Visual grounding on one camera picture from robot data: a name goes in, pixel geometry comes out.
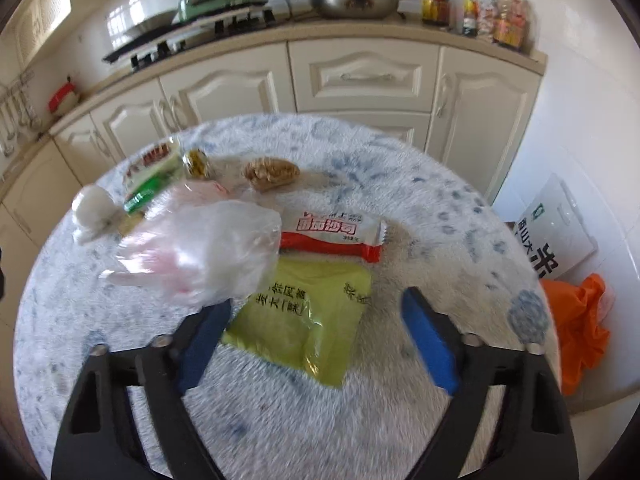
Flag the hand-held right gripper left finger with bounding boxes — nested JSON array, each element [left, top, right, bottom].
[[50, 300, 234, 480]]

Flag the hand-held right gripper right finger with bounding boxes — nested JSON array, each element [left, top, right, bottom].
[[401, 286, 582, 480]]

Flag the clear plastic bag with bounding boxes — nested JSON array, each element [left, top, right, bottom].
[[97, 182, 283, 308]]

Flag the yellow-green packet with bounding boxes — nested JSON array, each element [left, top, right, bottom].
[[220, 257, 373, 390]]

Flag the red green snack wrapper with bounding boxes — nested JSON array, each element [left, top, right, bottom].
[[122, 137, 183, 218]]

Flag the orange plastic bag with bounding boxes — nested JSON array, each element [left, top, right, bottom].
[[540, 272, 612, 396]]

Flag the red white sauce packet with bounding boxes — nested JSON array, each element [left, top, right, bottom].
[[277, 208, 390, 264]]

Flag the white rice bag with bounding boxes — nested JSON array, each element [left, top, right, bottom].
[[505, 172, 598, 281]]

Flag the white round bun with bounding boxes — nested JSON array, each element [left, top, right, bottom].
[[71, 184, 126, 246]]

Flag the floral tablecloth on round table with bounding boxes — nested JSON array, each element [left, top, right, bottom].
[[12, 112, 561, 480]]

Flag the gold green candy wrapper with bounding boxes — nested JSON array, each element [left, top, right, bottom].
[[181, 147, 211, 179]]

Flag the brown pastry piece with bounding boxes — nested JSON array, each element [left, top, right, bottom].
[[242, 156, 302, 192]]

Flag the cream base cabinets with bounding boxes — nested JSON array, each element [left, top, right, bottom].
[[0, 42, 543, 281]]

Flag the red lid container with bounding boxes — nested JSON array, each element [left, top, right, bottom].
[[47, 77, 81, 113]]

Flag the utensil rack with ladles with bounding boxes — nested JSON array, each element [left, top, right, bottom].
[[0, 72, 43, 158]]

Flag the black gas stove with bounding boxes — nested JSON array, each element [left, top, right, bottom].
[[102, 7, 278, 71]]

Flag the row of condiment bottles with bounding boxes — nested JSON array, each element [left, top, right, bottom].
[[420, 0, 533, 53]]

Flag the silver pan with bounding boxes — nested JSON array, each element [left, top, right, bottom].
[[120, 10, 181, 41]]

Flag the wooden board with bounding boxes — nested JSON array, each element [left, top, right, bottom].
[[172, 7, 273, 28]]

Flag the narrow lattice door wall cabinet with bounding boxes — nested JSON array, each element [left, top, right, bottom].
[[10, 0, 71, 68]]

